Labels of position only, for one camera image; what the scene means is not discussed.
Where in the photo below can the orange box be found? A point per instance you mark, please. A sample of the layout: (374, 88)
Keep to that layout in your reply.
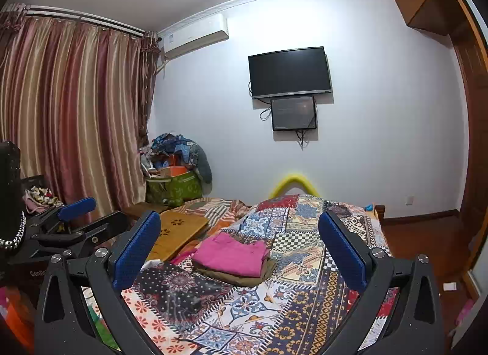
(175, 170)

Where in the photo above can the curtain rail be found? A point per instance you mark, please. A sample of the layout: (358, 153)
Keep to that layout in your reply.
(76, 15)

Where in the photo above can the floral cloth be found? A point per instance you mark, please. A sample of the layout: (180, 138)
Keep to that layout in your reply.
(42, 196)

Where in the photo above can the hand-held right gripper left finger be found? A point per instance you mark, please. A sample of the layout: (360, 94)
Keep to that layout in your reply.
(137, 252)

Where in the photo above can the white wall socket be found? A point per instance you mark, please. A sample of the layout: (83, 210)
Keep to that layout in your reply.
(410, 200)

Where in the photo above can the white paper scrap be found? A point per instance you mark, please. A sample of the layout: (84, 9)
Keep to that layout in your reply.
(450, 286)

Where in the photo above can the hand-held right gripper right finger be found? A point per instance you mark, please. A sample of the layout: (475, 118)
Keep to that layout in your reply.
(341, 252)

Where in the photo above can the green fabric bag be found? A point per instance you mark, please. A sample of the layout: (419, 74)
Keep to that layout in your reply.
(175, 189)

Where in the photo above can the striped pink gold curtain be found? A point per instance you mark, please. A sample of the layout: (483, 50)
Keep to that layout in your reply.
(76, 110)

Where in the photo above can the light wooden board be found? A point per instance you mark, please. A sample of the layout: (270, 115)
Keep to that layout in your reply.
(179, 229)

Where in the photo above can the small black wall monitor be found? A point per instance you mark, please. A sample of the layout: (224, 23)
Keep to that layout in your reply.
(293, 112)

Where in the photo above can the pink item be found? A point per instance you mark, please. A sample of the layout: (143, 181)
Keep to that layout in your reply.
(464, 312)

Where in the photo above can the wooden bed frame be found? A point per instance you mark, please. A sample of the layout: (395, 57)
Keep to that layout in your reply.
(379, 214)

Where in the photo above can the pink pants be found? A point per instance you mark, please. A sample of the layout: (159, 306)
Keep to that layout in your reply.
(232, 254)

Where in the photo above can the patchwork printed bed sheet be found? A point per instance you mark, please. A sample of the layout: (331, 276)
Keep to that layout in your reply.
(289, 301)

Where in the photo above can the dark storage box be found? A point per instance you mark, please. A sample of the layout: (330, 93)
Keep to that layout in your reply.
(36, 180)

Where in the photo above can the dark wooden stool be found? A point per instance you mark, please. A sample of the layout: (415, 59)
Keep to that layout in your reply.
(141, 210)

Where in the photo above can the white air conditioner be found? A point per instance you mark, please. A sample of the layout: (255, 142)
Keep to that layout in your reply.
(194, 36)

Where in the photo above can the orange pink bag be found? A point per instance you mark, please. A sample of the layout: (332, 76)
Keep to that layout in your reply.
(17, 317)

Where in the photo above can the peach striped blanket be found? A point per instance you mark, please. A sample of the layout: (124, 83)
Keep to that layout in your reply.
(221, 210)

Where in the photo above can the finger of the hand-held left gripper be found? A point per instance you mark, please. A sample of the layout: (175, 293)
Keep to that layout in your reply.
(76, 208)
(99, 229)

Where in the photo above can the pile of clothes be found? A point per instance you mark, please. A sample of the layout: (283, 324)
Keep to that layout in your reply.
(179, 147)

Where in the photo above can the large black wall television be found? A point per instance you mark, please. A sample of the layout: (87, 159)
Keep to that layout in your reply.
(288, 70)

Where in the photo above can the small blue item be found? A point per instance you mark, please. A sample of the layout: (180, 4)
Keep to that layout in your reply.
(369, 208)

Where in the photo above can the olive green pants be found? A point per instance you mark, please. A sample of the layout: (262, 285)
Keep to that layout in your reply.
(244, 280)

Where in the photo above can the yellow curved foam piece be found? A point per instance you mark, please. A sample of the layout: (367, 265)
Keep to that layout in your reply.
(293, 178)

